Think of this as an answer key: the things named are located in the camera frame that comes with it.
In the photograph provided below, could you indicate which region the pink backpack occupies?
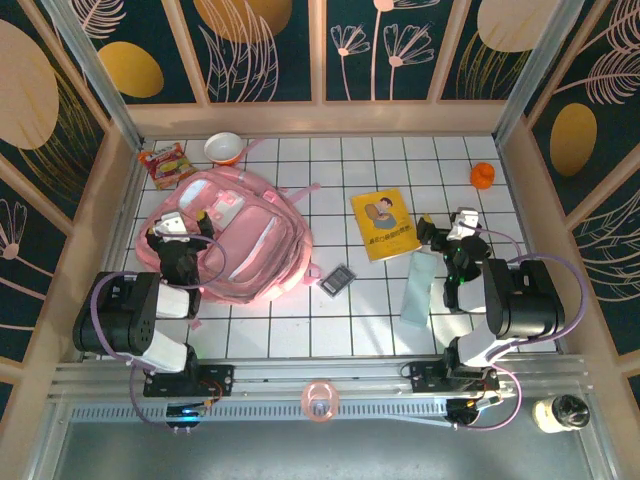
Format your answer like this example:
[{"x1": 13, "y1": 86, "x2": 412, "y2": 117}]
[{"x1": 133, "y1": 137, "x2": 324, "y2": 331}]

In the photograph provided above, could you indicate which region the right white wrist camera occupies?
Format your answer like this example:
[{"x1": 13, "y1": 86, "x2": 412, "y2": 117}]
[{"x1": 448, "y1": 208, "x2": 482, "y2": 242}]

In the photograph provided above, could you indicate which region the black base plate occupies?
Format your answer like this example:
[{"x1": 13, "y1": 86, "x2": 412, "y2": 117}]
[
  {"x1": 399, "y1": 360, "x2": 501, "y2": 396},
  {"x1": 143, "y1": 363, "x2": 236, "y2": 399}
]

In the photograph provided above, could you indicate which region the orange toy fruit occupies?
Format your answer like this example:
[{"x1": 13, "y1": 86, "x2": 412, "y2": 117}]
[{"x1": 469, "y1": 162, "x2": 497, "y2": 190}]

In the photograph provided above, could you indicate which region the yellow picture book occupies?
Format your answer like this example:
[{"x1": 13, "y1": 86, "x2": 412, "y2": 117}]
[{"x1": 349, "y1": 188, "x2": 424, "y2": 263}]

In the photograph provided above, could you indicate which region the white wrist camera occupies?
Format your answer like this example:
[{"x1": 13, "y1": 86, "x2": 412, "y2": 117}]
[
  {"x1": 448, "y1": 208, "x2": 482, "y2": 242},
  {"x1": 153, "y1": 211, "x2": 190, "y2": 245}
]

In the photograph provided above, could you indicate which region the light blue pencil case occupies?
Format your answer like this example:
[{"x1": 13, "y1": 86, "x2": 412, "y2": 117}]
[{"x1": 399, "y1": 251, "x2": 437, "y2": 329}]

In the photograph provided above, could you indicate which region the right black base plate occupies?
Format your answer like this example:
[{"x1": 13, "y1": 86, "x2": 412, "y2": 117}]
[{"x1": 399, "y1": 360, "x2": 501, "y2": 396}]

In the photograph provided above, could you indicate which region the right black controller board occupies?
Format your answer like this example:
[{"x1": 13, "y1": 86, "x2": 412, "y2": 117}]
[{"x1": 446, "y1": 397, "x2": 501, "y2": 427}]

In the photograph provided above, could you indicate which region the pink tape roll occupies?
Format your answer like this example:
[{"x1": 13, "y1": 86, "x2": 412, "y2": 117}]
[{"x1": 300, "y1": 380, "x2": 341, "y2": 425}]

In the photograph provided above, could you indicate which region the red yellow snack packet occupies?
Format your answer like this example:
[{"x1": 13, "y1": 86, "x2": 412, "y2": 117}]
[{"x1": 137, "y1": 142, "x2": 199, "y2": 192}]

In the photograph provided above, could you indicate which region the grey slotted cable tray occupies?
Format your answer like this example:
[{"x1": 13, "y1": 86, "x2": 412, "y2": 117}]
[{"x1": 69, "y1": 399, "x2": 451, "y2": 426}]

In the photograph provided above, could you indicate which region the white orange bowl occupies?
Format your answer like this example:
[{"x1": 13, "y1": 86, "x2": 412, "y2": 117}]
[{"x1": 203, "y1": 131, "x2": 246, "y2": 166}]

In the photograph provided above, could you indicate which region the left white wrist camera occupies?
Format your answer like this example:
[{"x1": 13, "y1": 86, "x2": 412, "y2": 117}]
[{"x1": 153, "y1": 211, "x2": 190, "y2": 245}]

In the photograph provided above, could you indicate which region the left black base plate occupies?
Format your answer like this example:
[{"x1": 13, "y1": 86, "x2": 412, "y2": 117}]
[{"x1": 143, "y1": 363, "x2": 236, "y2": 399}]

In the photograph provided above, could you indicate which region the aluminium frame post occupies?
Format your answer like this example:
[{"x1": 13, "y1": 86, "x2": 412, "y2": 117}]
[
  {"x1": 39, "y1": 0, "x2": 147, "y2": 151},
  {"x1": 492, "y1": 0, "x2": 600, "y2": 146}
]

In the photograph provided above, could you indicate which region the black controller board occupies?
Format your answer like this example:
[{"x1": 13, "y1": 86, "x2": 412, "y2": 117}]
[
  {"x1": 446, "y1": 397, "x2": 501, "y2": 427},
  {"x1": 165, "y1": 403, "x2": 205, "y2": 431}
]

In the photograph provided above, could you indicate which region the left black controller board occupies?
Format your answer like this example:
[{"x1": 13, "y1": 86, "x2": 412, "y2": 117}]
[{"x1": 165, "y1": 403, "x2": 205, "y2": 431}]

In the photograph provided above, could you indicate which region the aluminium mounting rail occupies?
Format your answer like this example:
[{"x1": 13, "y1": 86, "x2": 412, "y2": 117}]
[{"x1": 47, "y1": 353, "x2": 596, "y2": 401}]

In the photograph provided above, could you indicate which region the white bottle black cap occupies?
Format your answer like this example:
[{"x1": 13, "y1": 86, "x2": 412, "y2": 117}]
[{"x1": 532, "y1": 394, "x2": 591, "y2": 434}]

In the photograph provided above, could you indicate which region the black calculator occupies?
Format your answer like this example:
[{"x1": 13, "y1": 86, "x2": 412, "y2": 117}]
[{"x1": 318, "y1": 263, "x2": 359, "y2": 300}]

